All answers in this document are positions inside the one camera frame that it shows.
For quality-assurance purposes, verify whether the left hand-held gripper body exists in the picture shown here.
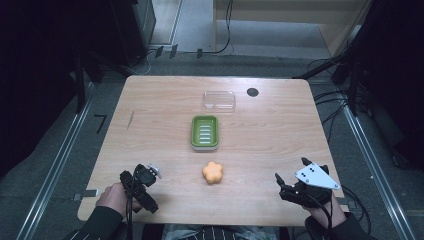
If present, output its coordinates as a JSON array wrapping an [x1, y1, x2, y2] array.
[[123, 163, 163, 215]]

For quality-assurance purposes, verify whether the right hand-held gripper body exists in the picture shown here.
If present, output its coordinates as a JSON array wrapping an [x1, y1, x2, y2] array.
[[279, 162, 342, 209]]

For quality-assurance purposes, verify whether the person's left hand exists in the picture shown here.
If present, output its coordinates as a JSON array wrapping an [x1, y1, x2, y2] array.
[[95, 182, 144, 218]]

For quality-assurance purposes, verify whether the person's right hand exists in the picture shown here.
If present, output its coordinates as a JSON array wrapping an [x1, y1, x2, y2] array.
[[302, 195, 348, 230]]

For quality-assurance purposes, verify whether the orange flower-shaped soap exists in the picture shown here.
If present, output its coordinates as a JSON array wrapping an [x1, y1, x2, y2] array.
[[201, 161, 224, 185]]

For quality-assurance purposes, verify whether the green soap dish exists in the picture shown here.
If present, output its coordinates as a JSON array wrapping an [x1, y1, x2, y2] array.
[[190, 114, 220, 153]]

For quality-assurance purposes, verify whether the person's striped clothing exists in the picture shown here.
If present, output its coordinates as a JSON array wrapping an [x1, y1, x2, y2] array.
[[162, 223, 279, 240]]

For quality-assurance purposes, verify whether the clear plastic lid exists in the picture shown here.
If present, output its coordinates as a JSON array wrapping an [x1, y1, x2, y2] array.
[[202, 90, 237, 113]]

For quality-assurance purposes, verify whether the black stand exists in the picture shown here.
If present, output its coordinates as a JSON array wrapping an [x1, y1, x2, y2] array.
[[71, 49, 134, 114], [292, 0, 388, 116]]

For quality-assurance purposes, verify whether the light wooden shelf unit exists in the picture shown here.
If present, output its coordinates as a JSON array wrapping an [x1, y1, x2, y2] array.
[[213, 0, 373, 59]]

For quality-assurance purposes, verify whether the black cabinet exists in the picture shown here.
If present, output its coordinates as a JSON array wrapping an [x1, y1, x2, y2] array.
[[108, 0, 158, 67]]

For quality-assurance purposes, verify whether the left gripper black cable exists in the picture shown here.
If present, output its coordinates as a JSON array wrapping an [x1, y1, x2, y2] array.
[[123, 163, 148, 240]]

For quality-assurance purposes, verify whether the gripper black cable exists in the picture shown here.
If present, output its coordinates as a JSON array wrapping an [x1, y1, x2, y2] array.
[[123, 163, 148, 240], [301, 186, 372, 238]]

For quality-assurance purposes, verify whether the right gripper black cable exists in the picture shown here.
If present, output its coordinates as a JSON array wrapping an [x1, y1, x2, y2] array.
[[301, 186, 372, 238]]

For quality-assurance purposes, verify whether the small metal table bracket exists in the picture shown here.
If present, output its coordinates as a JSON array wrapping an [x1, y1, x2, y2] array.
[[73, 188, 100, 202]]

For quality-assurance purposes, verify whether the metal floor rail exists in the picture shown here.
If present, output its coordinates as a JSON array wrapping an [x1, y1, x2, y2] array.
[[15, 83, 96, 240], [341, 99, 418, 240]]

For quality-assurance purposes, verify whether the bundle of black floor cables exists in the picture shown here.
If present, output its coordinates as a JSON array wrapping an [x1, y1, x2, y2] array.
[[306, 57, 359, 141]]

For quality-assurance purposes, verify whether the white floor cable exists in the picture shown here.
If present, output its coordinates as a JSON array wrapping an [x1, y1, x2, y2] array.
[[129, 49, 158, 76]]

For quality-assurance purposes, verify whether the black hanging cable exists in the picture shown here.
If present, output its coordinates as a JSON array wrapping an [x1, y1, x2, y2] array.
[[203, 0, 235, 56]]

